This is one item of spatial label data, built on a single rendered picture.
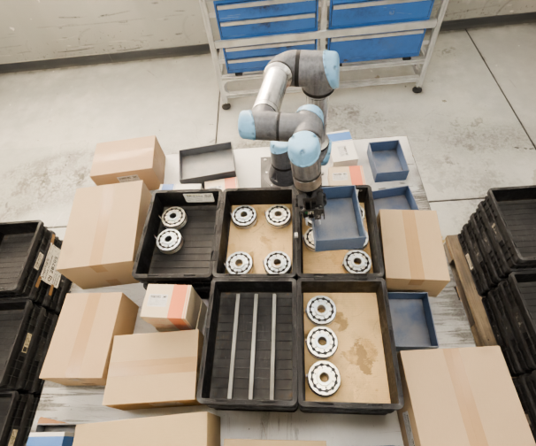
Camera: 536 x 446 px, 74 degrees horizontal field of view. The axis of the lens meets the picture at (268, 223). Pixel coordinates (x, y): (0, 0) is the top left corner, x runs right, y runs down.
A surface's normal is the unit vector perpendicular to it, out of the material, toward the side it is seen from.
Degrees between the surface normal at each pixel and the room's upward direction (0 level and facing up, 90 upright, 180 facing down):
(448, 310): 0
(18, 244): 0
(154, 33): 90
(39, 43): 90
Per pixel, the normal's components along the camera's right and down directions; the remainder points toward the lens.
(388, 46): 0.02, 0.84
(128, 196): -0.08, -0.54
